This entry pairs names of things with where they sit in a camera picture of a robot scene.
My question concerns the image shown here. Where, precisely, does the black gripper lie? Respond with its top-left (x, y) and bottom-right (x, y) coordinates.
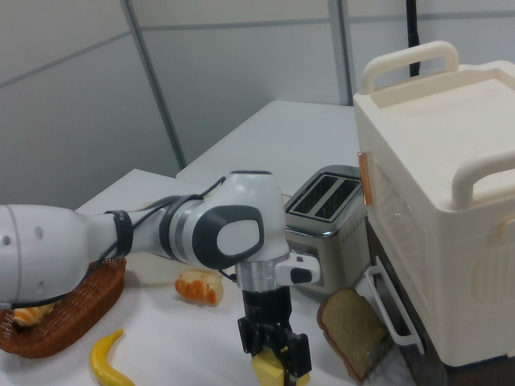
top-left (237, 285), bottom-right (313, 381)

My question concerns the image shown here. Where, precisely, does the yellow cube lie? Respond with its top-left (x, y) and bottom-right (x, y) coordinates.
top-left (250, 346), bottom-right (313, 386)

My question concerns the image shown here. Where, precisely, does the brown bread slice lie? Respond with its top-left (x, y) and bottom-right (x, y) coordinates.
top-left (316, 287), bottom-right (389, 381)

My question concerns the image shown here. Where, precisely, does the glazed pastry slice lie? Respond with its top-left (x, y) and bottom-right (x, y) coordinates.
top-left (174, 269), bottom-right (225, 307)

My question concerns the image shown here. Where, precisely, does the chrome two-slot toaster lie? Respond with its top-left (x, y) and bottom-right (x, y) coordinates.
top-left (283, 164), bottom-right (373, 299)

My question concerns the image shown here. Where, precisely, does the yellow banana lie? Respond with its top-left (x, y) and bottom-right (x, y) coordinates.
top-left (89, 328), bottom-right (136, 386)

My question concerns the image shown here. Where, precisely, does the copper strip latch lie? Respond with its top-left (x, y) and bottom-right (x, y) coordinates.
top-left (356, 150), bottom-right (373, 207)

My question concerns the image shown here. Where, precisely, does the brown wicker basket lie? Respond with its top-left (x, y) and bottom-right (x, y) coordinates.
top-left (0, 257), bottom-right (128, 359)

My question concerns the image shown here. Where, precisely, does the cream toy oven appliance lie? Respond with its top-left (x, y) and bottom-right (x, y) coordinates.
top-left (352, 39), bottom-right (515, 369)

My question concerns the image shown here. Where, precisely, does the orange striped bread roll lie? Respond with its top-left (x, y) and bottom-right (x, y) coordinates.
top-left (10, 302), bottom-right (64, 329)

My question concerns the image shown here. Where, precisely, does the black pole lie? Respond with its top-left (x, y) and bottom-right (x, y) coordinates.
top-left (403, 0), bottom-right (423, 78)

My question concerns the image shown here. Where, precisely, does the white appliance door handle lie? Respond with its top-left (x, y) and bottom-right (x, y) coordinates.
top-left (365, 266), bottom-right (426, 355)

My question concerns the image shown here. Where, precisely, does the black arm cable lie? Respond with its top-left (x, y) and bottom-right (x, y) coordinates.
top-left (82, 175), bottom-right (238, 283)

